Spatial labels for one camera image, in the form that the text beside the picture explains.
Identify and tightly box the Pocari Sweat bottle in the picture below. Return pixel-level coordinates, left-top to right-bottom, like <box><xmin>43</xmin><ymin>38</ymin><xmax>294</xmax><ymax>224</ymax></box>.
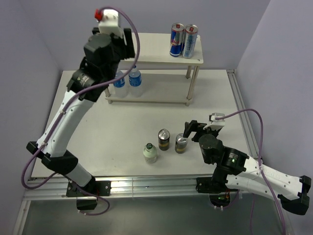
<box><xmin>113</xmin><ymin>78</ymin><xmax>128</xmax><ymax>98</ymax></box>
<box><xmin>128</xmin><ymin>66</ymin><xmax>143</xmax><ymax>97</ymax></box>

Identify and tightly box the green cap glass bottle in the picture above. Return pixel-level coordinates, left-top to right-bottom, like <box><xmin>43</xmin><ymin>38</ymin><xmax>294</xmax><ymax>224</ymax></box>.
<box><xmin>143</xmin><ymin>143</ymin><xmax>157</xmax><ymax>164</ymax></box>

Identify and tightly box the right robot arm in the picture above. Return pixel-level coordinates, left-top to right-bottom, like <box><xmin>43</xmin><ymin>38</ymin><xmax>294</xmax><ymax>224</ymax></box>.
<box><xmin>183</xmin><ymin>120</ymin><xmax>312</xmax><ymax>215</ymax></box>

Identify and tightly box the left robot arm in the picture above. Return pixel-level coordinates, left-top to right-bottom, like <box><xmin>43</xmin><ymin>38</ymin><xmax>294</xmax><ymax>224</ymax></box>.
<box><xmin>26</xmin><ymin>28</ymin><xmax>140</xmax><ymax>195</ymax></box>

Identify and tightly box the white two-tier shelf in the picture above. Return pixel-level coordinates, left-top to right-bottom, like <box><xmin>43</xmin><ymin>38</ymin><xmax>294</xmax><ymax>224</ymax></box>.
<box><xmin>105</xmin><ymin>33</ymin><xmax>204</xmax><ymax>106</ymax></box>

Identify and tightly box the grey coffee can right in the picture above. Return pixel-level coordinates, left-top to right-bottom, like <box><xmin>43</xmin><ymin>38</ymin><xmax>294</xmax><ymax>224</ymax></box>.
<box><xmin>175</xmin><ymin>133</ymin><xmax>188</xmax><ymax>154</ymax></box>

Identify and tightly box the black coffee can left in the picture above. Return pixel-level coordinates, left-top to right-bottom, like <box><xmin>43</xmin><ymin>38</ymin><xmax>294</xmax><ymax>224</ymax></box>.
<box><xmin>158</xmin><ymin>129</ymin><xmax>170</xmax><ymax>151</ymax></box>

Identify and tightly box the blue Red Bull can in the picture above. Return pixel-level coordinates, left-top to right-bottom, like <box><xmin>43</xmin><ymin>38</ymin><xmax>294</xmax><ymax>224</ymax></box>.
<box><xmin>170</xmin><ymin>23</ymin><xmax>185</xmax><ymax>57</ymax></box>

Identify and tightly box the silver Red Bull can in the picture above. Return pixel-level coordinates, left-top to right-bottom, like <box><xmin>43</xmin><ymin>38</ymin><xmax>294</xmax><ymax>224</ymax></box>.
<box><xmin>181</xmin><ymin>24</ymin><xmax>198</xmax><ymax>59</ymax></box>

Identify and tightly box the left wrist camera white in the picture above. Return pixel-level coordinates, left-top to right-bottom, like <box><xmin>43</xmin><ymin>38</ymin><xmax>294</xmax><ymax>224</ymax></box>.
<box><xmin>94</xmin><ymin>9</ymin><xmax>123</xmax><ymax>38</ymax></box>

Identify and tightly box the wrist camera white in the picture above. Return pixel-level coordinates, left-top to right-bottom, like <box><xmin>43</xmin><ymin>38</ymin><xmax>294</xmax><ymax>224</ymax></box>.
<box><xmin>203</xmin><ymin>113</ymin><xmax>225</xmax><ymax>131</ymax></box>
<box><xmin>94</xmin><ymin>9</ymin><xmax>123</xmax><ymax>38</ymax></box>

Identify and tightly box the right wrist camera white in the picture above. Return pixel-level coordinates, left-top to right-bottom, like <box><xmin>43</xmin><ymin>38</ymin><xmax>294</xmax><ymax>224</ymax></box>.
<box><xmin>203</xmin><ymin>113</ymin><xmax>225</xmax><ymax>131</ymax></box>

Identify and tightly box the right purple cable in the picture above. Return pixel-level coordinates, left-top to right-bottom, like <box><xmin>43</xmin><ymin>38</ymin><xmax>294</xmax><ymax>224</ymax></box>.
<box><xmin>214</xmin><ymin>109</ymin><xmax>287</xmax><ymax>235</ymax></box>

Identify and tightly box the purple cable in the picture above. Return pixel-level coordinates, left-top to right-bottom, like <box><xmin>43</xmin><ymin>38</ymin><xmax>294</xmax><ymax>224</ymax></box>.
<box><xmin>21</xmin><ymin>6</ymin><xmax>141</xmax><ymax>215</ymax></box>
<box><xmin>214</xmin><ymin>109</ymin><xmax>287</xmax><ymax>235</ymax></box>

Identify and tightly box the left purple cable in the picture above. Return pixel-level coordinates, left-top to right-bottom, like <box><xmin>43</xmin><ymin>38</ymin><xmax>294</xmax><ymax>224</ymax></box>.
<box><xmin>21</xmin><ymin>6</ymin><xmax>141</xmax><ymax>215</ymax></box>

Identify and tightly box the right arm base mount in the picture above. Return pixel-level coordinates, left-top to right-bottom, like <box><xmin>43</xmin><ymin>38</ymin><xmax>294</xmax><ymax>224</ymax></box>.
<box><xmin>195</xmin><ymin>177</ymin><xmax>240</xmax><ymax>211</ymax></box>

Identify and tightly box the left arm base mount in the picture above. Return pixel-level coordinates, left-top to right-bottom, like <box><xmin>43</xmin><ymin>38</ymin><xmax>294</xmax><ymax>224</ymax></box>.
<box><xmin>66</xmin><ymin>180</ymin><xmax>111</xmax><ymax>211</ymax></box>

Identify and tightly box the aluminium front rail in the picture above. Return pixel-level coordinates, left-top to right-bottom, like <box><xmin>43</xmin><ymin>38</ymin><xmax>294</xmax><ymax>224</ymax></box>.
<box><xmin>14</xmin><ymin>176</ymin><xmax>242</xmax><ymax>235</ymax></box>

